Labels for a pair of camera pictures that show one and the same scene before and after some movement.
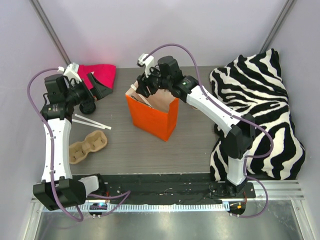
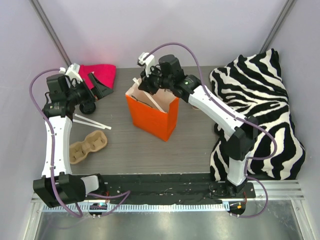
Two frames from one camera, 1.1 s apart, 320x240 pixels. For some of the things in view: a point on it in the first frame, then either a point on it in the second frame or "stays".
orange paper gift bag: [156, 115] stays
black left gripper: [90, 88] stays
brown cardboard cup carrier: [94, 141] stays
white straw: [133, 87] → [137, 81]
